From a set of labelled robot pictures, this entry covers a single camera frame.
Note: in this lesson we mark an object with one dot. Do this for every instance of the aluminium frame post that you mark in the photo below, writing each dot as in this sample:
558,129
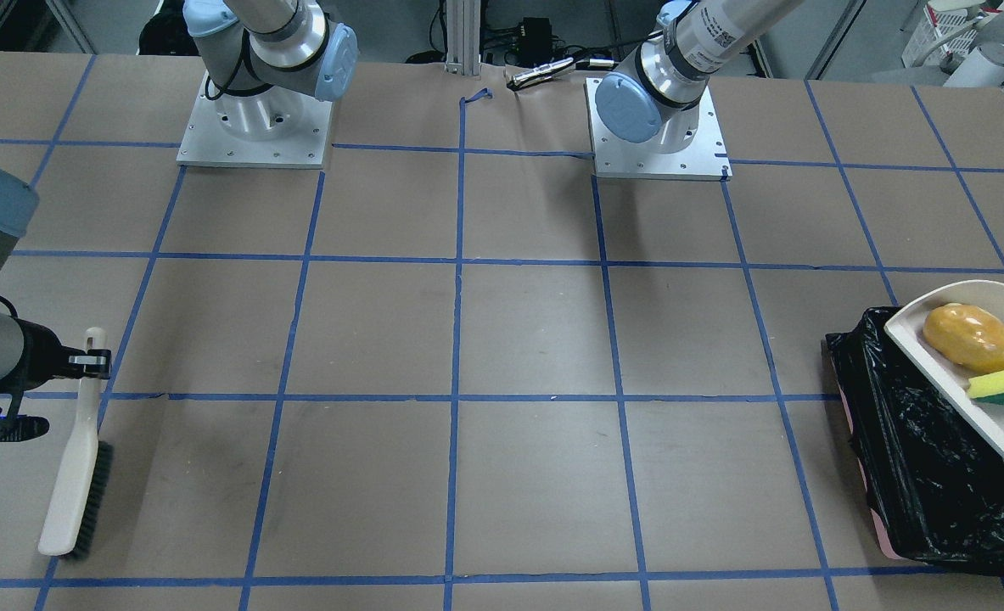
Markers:
463,34

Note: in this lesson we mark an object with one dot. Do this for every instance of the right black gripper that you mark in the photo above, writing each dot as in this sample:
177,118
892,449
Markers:
44,355

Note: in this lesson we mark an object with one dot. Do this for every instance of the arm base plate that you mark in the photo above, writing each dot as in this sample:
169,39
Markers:
277,129
688,146

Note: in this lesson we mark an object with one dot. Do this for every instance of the black lined trash bin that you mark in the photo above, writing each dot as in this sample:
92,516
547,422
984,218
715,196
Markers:
935,484

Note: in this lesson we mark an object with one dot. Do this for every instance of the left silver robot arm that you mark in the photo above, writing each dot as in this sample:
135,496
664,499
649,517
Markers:
667,75

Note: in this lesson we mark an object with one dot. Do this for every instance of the crumpled yellow paper ball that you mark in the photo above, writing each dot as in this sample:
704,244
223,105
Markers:
966,335

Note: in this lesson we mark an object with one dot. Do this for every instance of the beige hand brush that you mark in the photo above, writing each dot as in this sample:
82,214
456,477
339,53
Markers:
83,473

